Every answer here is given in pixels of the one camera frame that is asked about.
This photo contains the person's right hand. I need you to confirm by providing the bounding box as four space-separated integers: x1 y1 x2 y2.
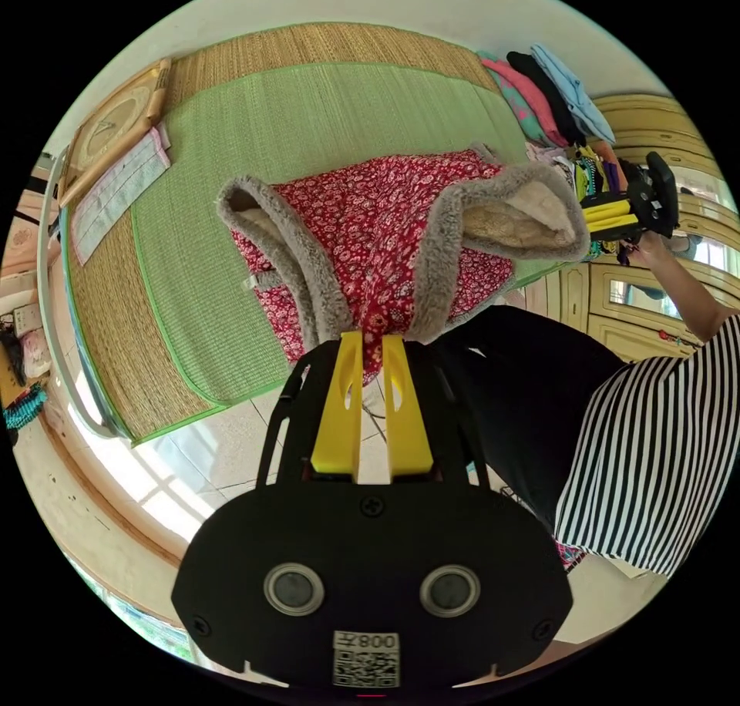
631 231 674 265

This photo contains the red floral vest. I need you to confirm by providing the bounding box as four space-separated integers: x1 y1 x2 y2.
217 142 592 389

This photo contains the bed with green woven mat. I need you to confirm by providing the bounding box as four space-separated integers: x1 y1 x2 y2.
57 22 579 448

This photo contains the person's body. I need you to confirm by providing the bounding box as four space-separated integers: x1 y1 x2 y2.
433 304 740 581

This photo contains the pile of clothes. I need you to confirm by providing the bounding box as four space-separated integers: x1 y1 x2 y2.
476 44 631 198

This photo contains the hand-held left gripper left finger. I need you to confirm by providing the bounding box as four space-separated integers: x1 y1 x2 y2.
310 331 364 477

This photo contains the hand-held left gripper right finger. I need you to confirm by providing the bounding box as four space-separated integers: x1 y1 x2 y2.
383 335 434 479

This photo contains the person's right forearm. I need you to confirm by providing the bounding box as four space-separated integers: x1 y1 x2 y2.
640 247 731 343

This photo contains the yellow wooden cupboard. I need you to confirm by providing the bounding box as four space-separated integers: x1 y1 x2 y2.
523 92 738 366

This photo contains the pink checked folded cloth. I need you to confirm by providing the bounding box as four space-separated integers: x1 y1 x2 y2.
70 123 173 267

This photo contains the square wooden clock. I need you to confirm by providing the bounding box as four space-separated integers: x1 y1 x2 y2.
57 58 173 209

